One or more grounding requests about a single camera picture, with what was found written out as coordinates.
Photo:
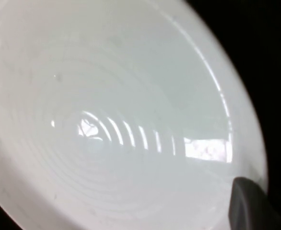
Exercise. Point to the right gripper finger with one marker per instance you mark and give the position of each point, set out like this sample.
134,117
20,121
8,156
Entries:
248,208

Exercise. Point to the white plate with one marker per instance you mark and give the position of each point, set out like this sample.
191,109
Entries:
107,83

